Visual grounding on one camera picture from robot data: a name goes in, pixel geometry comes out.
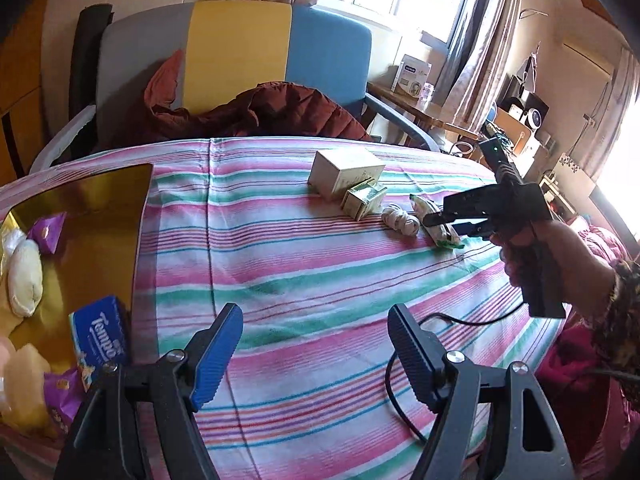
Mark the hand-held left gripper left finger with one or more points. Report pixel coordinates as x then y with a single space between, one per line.
217 355

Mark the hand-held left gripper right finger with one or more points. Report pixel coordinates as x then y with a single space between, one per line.
412 355

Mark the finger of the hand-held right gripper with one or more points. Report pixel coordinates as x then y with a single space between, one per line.
472 205
475 230

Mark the green white packet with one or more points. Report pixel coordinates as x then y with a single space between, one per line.
442 236

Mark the blue tissue pack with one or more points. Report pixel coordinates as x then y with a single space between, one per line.
100 335

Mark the purple snack packet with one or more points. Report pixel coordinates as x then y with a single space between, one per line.
47 232
62 392

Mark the gold tin box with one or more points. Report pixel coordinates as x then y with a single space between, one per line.
95 240

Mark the yellow sponge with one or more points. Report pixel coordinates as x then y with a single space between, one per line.
25 385

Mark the cream plush toy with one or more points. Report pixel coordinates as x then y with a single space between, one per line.
25 275

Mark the person's right forearm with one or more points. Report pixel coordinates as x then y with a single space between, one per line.
622 320

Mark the person's right hand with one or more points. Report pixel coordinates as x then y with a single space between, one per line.
580 270

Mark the pink white rolled socks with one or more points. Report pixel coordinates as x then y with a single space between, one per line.
400 220

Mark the light wooden box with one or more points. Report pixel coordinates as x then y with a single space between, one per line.
515 132

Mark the black speaker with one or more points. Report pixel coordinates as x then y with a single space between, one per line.
532 110

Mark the wooden side table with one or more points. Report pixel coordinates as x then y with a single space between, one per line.
415 112

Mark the small green box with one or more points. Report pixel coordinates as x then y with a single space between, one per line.
362 200

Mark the striped tablecloth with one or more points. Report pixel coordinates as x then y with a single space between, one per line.
300 280

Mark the small glass jar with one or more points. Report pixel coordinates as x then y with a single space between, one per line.
428 92

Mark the beige cardboard box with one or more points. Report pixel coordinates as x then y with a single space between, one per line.
340 170

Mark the white printed box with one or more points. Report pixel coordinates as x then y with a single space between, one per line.
411 75

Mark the pink blanket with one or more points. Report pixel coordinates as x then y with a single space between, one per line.
570 360

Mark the dark red down jacket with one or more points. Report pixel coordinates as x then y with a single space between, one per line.
280 115

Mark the grey yellow blue chair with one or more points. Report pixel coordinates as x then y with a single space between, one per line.
235 45

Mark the orange wooden wardrobe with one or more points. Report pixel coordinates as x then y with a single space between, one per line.
20 85

